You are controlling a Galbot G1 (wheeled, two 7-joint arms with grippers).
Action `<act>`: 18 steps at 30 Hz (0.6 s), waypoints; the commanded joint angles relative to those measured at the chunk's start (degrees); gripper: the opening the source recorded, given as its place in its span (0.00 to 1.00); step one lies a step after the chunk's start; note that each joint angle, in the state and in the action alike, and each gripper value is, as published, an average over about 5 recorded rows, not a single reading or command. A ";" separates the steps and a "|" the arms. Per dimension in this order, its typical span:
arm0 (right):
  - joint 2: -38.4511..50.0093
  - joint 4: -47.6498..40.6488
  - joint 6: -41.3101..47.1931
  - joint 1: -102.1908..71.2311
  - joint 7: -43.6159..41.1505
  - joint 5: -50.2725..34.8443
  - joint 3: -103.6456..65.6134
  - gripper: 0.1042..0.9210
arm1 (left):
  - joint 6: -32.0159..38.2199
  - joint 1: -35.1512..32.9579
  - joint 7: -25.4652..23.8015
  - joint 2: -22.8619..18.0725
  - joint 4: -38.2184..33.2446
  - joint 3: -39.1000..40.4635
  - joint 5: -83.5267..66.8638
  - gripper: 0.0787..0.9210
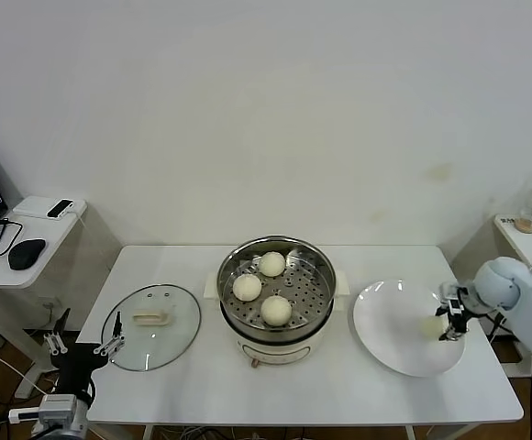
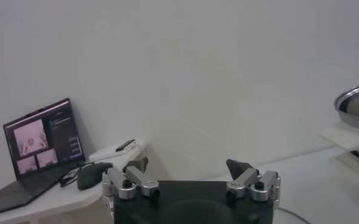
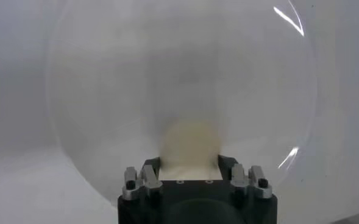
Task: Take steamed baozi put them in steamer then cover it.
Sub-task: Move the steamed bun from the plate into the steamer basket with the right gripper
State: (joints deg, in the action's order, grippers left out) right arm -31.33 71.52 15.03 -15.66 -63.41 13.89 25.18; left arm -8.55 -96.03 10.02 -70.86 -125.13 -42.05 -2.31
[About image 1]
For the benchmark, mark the white side table with laptop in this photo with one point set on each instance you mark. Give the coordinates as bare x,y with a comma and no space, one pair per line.
0,270

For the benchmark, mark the black computer mouse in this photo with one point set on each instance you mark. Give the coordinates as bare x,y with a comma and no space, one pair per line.
26,254

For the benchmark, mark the steel steamer basket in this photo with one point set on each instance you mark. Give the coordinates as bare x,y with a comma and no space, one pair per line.
312,293

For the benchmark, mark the flat white box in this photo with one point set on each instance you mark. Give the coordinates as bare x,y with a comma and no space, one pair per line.
29,207

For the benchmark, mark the white steamed baozi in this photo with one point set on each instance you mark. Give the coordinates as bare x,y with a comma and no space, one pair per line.
431,327
276,310
247,287
272,264

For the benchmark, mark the clear plastic drink cup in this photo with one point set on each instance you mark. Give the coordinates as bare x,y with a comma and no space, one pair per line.
525,222

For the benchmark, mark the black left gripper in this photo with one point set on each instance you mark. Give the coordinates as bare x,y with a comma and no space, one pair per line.
78,366

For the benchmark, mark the white round plate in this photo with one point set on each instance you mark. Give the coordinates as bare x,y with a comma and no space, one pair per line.
385,330

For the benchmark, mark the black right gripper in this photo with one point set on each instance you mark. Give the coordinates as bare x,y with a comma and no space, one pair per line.
467,302

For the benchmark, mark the small black white device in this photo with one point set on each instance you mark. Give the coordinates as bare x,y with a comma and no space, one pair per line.
59,209

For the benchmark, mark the glass pot lid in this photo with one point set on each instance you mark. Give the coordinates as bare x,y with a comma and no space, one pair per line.
156,337

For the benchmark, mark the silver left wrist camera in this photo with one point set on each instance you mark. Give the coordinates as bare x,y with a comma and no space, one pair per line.
57,408

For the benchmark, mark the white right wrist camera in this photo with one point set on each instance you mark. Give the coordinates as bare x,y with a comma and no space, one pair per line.
455,306

